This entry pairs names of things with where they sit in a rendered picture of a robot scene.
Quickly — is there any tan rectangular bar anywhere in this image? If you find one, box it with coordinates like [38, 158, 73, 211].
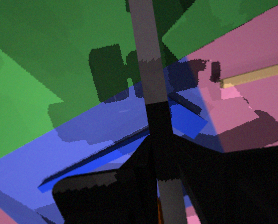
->
[219, 64, 278, 89]

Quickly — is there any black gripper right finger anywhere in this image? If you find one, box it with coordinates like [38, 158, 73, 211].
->
[173, 134, 278, 224]

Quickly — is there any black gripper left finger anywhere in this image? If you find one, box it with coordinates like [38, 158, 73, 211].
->
[52, 135, 159, 224]

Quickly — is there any green flat mat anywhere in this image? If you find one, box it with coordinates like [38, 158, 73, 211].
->
[0, 0, 278, 158]

